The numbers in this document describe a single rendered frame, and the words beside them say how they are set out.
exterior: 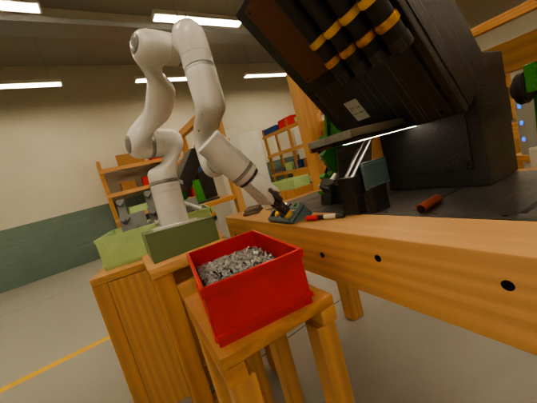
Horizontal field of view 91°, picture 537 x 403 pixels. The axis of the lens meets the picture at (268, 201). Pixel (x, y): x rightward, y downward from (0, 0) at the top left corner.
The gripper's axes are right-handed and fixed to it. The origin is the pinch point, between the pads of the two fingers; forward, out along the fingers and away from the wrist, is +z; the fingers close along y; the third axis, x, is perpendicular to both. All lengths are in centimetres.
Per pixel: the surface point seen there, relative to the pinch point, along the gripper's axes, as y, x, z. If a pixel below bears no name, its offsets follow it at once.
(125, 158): -651, 57, -107
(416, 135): 23.3, 38.9, 13.0
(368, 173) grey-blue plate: 23.3, 15.6, 4.4
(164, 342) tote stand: -77, -73, 23
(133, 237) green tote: -87, -39, -22
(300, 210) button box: 2.2, 2.9, 4.9
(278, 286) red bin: 28.2, -22.8, -4.9
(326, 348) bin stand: 29.2, -27.2, 12.9
